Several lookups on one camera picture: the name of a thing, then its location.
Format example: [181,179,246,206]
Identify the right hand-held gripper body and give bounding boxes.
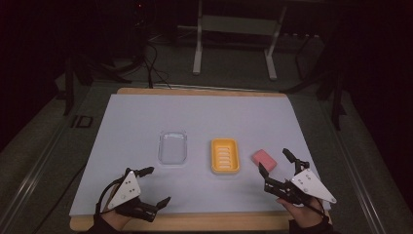
[263,167,338,207]

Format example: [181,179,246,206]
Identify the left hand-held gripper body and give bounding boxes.
[106,168,160,223]

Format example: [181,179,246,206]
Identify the pink soap bar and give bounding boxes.
[251,148,279,173]

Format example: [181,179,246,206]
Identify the person's right hand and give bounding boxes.
[276,196,326,229]

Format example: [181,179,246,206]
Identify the person's left hand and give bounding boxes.
[98,210,131,232]

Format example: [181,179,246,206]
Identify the clear plastic container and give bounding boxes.
[157,130,189,166]

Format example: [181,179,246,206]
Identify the yellow soap dish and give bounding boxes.
[210,137,242,176]

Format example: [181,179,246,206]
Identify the black tripod stand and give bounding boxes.
[282,62,348,132]

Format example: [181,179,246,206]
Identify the light grey table mat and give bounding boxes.
[68,93,332,217]

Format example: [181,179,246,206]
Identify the white metal stand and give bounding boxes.
[192,0,288,82]

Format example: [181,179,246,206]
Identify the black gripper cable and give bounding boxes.
[94,176,128,217]
[304,202,326,218]

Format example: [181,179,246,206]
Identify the black floor cables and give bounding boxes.
[141,41,173,90]

